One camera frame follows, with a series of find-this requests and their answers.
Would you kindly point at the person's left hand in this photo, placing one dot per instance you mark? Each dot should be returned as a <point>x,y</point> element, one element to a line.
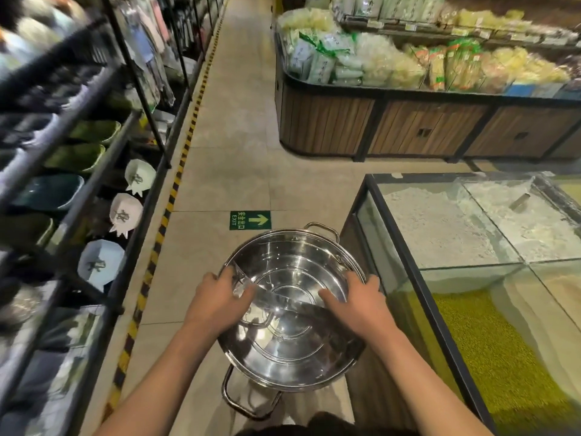
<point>211,308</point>

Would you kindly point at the person's right hand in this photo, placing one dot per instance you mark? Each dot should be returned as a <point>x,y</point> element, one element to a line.
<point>363,311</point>

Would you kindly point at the person's right thumb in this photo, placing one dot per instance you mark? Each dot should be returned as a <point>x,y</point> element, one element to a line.
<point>330,299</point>

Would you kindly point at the person's left thumb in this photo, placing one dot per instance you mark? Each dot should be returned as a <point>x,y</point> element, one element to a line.
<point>246,297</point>

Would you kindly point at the glass pot lid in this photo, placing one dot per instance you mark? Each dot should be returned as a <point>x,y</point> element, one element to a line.
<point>290,304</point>

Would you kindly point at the stainless steel stock pot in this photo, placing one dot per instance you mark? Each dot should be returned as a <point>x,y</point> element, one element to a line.
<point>295,358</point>

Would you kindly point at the person's right forearm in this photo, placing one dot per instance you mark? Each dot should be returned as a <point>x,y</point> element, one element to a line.
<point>422,385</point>

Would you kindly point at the person's left forearm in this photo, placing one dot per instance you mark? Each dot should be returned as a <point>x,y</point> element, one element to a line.
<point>159,385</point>

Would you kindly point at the green arrow floor sign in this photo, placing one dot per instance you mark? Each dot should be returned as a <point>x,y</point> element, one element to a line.
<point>249,220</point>

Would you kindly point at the glass bulk grain bin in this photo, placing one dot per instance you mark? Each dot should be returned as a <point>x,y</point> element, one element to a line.
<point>454,313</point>

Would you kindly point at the heap of white rice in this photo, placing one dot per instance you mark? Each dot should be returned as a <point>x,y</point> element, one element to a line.
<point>431,226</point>

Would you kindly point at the yellow black hazard tape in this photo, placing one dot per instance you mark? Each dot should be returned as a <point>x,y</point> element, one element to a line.
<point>172,195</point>

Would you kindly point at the person's dark clothing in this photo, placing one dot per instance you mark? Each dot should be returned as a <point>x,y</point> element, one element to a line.
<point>295,426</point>

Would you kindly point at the pink flower-shaped bowl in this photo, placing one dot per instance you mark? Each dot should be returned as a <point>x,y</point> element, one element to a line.
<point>125,215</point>

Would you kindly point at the white flower-shaped bowl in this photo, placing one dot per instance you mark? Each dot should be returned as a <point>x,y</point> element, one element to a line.
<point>139,175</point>

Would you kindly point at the heap of green mung beans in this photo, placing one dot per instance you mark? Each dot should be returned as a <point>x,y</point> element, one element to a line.
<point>494,358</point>

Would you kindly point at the wooden display stand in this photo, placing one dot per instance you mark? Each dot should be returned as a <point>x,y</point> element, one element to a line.
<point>408,127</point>

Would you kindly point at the metal scoop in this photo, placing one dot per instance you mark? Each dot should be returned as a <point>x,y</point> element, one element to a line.
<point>522,203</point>

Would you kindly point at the heap of white flour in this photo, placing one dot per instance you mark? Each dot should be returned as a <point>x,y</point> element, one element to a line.
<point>531,222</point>

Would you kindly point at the light green plastic basin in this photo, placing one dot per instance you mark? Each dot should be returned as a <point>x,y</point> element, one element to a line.
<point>96,130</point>
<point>75,157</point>

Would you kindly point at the heap of pale beige grain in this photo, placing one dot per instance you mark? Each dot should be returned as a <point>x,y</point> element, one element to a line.
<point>553,295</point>

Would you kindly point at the teal plastic basin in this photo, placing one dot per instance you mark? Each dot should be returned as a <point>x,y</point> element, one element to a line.
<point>49,191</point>

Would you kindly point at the olive green plastic basin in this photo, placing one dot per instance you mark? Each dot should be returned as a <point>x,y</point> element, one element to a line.
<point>23,229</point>

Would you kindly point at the pile of pale dried-food bags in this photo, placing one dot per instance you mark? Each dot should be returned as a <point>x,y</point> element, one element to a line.
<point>386,63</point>

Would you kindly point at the pile of green-white noodle packets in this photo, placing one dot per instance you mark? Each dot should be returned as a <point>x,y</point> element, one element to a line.
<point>317,56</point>

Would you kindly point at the black metal shelving rack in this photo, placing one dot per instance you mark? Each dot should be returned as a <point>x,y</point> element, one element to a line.
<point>59,131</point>

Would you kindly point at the pile of orange-green packets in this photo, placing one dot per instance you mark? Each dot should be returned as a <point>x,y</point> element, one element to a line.
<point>447,63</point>

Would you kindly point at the row of hanging packaged goods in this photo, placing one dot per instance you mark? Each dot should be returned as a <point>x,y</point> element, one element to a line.
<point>145,49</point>

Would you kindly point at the row of dark stacked bowls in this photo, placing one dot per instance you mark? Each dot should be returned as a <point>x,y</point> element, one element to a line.
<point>45,90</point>

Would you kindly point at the row of shelf packets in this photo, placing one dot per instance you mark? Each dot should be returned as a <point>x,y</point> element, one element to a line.
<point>454,13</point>

